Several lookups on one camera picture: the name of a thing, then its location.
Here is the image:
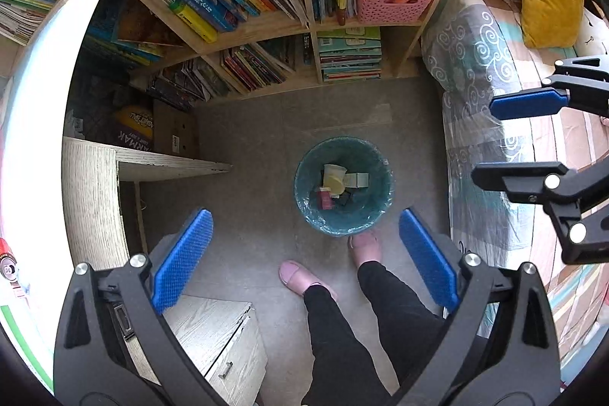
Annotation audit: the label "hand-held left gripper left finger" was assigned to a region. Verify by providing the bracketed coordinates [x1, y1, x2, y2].
[52, 209, 215, 406]

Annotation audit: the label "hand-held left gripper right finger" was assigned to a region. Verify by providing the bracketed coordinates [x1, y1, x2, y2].
[399, 207, 562, 406]

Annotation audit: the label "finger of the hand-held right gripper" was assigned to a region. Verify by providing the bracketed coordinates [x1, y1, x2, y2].
[471, 161, 609, 265]
[489, 56, 609, 121]

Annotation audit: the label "teal lined trash bin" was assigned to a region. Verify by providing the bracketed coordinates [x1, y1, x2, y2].
[293, 137, 395, 238]

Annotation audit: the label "red drink can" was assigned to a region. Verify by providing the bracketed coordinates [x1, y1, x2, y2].
[0, 237, 21, 288]

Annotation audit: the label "pink slipper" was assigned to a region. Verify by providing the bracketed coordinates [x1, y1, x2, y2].
[279, 260, 338, 299]
[349, 231, 383, 269]

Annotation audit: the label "light wood drawer cabinet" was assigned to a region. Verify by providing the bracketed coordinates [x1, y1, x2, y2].
[162, 294, 267, 406]

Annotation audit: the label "light wood desk panel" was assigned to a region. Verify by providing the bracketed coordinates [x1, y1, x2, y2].
[62, 137, 234, 274]

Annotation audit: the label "person's black trousers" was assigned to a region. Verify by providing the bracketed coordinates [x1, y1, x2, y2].
[301, 261, 458, 406]

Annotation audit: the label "brown cardboard box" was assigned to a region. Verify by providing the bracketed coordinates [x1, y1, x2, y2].
[152, 99, 201, 159]

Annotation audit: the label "purple box with yellow label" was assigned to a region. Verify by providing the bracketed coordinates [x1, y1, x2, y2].
[112, 104, 155, 150]

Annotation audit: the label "pile of dark magazines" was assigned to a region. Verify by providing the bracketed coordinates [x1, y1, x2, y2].
[147, 56, 229, 109]

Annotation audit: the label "stack of teal books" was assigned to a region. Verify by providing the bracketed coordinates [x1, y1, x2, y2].
[316, 28, 383, 83]

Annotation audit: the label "leaning comic books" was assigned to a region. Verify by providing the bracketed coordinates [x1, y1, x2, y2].
[221, 42, 298, 93]

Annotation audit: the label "books under desk level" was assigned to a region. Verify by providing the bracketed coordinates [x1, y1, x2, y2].
[86, 0, 186, 64]

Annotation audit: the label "wooden bookshelf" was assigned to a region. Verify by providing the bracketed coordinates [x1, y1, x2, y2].
[43, 0, 481, 105]

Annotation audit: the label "row of thin magazines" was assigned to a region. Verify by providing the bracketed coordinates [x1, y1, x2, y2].
[0, 0, 58, 45]

